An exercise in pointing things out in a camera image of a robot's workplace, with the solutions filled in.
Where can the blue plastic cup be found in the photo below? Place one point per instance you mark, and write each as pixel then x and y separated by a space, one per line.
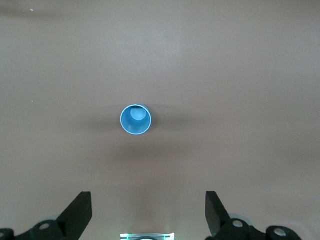
pixel 136 126

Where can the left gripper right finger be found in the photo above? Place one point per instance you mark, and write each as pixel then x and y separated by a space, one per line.
pixel 216 217

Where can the brown table cover mat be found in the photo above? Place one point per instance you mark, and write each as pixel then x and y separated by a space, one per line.
pixel 225 75

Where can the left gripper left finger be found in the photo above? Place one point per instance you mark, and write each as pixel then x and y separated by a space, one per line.
pixel 75 215

